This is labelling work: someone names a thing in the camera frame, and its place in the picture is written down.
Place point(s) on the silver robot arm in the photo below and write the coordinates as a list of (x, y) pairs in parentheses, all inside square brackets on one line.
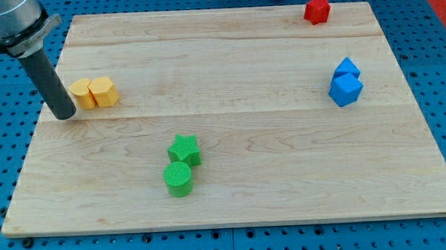
[(24, 24)]

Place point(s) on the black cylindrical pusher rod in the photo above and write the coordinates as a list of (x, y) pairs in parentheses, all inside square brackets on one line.
[(48, 84)]

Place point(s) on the green star block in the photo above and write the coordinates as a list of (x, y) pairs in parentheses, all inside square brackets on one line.
[(185, 149)]

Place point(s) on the yellow hexagon block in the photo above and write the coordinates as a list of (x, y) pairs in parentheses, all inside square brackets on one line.
[(104, 92)]

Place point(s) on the green cylinder block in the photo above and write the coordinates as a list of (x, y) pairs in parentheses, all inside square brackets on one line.
[(178, 179)]

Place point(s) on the wooden board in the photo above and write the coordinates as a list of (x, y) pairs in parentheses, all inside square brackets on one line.
[(252, 84)]

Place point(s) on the blue pentagon block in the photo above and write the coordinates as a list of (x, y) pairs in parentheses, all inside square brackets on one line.
[(347, 66)]

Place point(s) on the blue cube block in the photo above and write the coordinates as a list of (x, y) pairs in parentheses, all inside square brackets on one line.
[(345, 89)]

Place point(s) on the red star block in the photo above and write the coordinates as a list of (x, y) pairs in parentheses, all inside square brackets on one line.
[(317, 11)]

